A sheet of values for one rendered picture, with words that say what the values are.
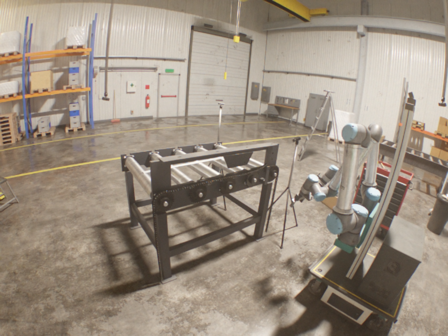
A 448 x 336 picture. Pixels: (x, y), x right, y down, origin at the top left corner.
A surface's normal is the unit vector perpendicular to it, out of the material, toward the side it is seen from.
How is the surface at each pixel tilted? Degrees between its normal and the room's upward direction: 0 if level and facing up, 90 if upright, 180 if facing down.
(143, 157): 90
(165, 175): 90
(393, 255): 90
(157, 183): 90
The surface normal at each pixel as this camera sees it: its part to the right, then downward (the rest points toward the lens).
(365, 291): -0.76, 0.18
